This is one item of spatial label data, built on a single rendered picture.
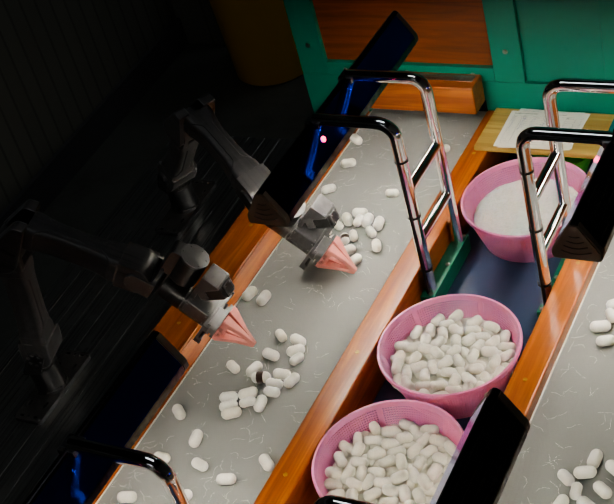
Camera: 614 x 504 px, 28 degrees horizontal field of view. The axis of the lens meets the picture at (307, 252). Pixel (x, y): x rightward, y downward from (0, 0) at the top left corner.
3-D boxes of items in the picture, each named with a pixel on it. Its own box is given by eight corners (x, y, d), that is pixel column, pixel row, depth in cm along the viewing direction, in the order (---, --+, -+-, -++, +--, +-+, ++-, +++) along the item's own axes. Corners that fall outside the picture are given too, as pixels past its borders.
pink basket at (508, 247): (497, 290, 249) (490, 253, 244) (449, 220, 271) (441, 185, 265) (619, 243, 252) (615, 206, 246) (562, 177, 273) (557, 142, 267)
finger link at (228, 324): (273, 319, 234) (231, 290, 234) (255, 345, 229) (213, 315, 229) (259, 335, 239) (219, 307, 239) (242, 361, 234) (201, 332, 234)
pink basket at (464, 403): (384, 440, 225) (373, 403, 220) (389, 338, 246) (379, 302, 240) (533, 425, 220) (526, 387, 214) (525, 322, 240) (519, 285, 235)
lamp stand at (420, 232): (351, 300, 258) (300, 120, 231) (389, 239, 270) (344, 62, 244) (437, 312, 248) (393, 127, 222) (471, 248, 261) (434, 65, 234)
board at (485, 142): (474, 150, 273) (473, 146, 272) (497, 111, 282) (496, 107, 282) (624, 161, 257) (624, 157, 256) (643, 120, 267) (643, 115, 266)
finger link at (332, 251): (372, 247, 253) (334, 220, 252) (357, 270, 248) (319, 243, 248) (358, 264, 258) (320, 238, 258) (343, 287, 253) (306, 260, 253)
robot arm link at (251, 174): (286, 180, 250) (197, 78, 261) (250, 203, 247) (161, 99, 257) (283, 211, 261) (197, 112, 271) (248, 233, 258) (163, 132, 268)
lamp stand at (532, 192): (538, 327, 238) (506, 134, 212) (569, 259, 251) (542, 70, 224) (638, 341, 229) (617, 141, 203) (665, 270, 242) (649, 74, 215)
